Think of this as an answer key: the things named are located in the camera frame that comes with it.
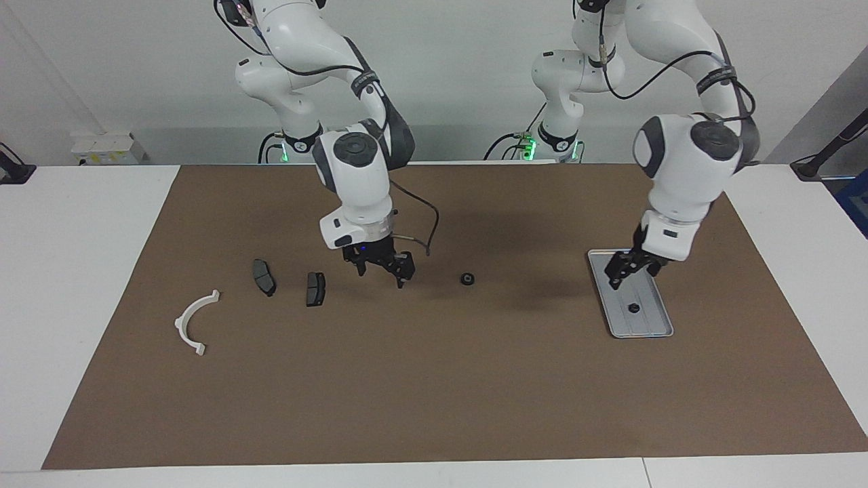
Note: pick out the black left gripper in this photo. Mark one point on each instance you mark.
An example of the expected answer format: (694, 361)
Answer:
(637, 244)

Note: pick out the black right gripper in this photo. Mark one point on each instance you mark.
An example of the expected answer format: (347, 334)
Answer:
(369, 252)

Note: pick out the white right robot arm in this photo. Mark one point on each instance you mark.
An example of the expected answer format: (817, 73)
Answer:
(352, 176)

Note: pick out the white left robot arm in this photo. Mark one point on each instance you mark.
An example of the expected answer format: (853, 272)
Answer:
(685, 156)

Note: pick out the silver metal tray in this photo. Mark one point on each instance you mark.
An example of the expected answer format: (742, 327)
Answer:
(644, 325)

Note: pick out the dark grey rectangular brake pad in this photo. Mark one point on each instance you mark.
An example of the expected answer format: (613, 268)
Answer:
(315, 289)

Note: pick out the dark grey curved brake pad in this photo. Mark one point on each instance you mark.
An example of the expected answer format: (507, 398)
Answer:
(264, 276)

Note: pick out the brown table mat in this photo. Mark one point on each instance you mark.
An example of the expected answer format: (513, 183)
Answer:
(434, 379)

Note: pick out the blue box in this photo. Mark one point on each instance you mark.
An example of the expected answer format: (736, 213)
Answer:
(856, 203)

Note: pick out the black table clamp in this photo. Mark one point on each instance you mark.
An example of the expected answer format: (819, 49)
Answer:
(13, 171)

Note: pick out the white curved plastic bracket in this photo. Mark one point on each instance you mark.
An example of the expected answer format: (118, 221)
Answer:
(182, 325)

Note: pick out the white wall socket box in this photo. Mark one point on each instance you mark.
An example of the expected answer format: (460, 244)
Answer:
(108, 148)

